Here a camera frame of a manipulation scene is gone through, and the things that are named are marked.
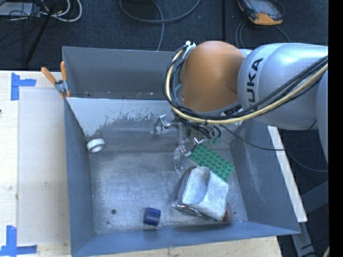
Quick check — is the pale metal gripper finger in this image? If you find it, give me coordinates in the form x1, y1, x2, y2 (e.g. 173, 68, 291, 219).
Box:
173, 144, 192, 172
151, 115, 172, 139

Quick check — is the green patterned flat packet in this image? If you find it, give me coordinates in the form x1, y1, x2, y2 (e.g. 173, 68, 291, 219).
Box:
188, 143, 235, 182

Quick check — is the pale grey folded cloth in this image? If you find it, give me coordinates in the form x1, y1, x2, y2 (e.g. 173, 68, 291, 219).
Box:
180, 165, 230, 222

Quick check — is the shiny foil packet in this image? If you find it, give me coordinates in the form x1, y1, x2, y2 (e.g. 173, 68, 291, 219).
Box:
170, 200, 205, 218

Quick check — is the grey metal bin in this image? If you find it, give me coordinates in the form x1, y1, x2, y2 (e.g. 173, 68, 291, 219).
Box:
61, 46, 301, 257

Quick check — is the dark blue cylinder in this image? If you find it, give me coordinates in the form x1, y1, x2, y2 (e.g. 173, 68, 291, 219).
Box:
143, 207, 162, 227

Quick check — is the white tape roll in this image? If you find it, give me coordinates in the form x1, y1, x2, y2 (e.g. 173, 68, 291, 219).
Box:
86, 138, 106, 154

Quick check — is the pale wood board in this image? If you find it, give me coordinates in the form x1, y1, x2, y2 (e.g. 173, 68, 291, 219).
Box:
17, 86, 71, 248

